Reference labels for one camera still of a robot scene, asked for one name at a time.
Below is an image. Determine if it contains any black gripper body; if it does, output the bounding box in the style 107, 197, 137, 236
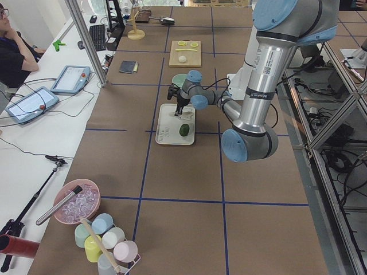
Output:
177, 96, 190, 108

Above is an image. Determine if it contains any white plastic spoon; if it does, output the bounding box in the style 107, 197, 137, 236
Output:
171, 112, 195, 121

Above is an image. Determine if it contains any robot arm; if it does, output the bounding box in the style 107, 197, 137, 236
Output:
167, 1, 339, 162

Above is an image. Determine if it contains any light green bowl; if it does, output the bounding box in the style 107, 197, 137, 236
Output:
172, 73, 187, 88

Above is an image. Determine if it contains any white steamed bun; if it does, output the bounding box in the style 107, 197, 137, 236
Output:
178, 56, 187, 63

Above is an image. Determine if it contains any metal rod in bowl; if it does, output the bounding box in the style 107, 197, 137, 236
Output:
36, 185, 83, 226

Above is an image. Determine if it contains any pink bowl with ice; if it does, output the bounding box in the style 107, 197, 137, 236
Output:
54, 179, 101, 225

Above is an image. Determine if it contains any white bear serving tray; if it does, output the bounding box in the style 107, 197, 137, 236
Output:
155, 104, 196, 146

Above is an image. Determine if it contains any green avocado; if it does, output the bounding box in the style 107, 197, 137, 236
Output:
179, 124, 190, 137

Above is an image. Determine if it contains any wooden cutting board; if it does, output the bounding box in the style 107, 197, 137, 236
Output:
169, 40, 202, 68

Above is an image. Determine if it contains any yellow plastic knife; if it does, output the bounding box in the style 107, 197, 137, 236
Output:
175, 48, 198, 52

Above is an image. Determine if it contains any wooden mug tree stand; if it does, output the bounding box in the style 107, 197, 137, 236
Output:
127, 2, 145, 40

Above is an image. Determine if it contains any metal scoop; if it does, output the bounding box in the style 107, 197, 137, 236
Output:
149, 16, 175, 26

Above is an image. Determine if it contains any dark wooden tray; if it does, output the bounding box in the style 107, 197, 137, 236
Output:
135, 10, 151, 23

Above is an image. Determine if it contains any black keyboard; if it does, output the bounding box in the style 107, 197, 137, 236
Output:
89, 25, 106, 52

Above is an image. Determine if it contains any far teach pendant tablet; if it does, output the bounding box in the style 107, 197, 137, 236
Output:
50, 65, 91, 95

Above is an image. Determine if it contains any teach pendant tablet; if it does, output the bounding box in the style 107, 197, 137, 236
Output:
50, 65, 91, 95
5, 87, 59, 124

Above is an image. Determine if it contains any blue cup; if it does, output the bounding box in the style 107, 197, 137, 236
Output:
91, 213, 114, 234

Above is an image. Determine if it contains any green clamp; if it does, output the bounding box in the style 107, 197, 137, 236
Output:
52, 40, 66, 52

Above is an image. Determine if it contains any white cup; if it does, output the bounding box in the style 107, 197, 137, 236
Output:
101, 227, 125, 249

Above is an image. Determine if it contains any pink cup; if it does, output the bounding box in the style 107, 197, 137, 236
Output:
113, 241, 138, 263

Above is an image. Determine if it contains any near teach pendant tablet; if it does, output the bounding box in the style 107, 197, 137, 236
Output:
5, 87, 59, 124

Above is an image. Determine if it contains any mint green cup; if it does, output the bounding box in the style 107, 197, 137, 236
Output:
74, 223, 90, 248

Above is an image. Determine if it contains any yellow cup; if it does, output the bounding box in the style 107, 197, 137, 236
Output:
84, 235, 103, 263

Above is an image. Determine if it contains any seated person in black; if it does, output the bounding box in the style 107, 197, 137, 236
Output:
1, 6, 46, 88

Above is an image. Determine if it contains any grey cup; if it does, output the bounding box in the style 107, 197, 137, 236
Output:
97, 254, 116, 275

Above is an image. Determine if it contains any black tripod stick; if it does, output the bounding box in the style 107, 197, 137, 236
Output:
1, 155, 67, 254

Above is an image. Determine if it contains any red cylinder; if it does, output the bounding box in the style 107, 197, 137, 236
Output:
1, 234, 40, 258

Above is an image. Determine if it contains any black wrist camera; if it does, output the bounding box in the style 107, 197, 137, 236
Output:
167, 83, 181, 100

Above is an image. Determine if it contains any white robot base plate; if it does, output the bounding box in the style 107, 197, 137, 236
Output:
227, 73, 249, 100

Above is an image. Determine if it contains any aluminium frame post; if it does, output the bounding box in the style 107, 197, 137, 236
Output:
65, 0, 107, 87

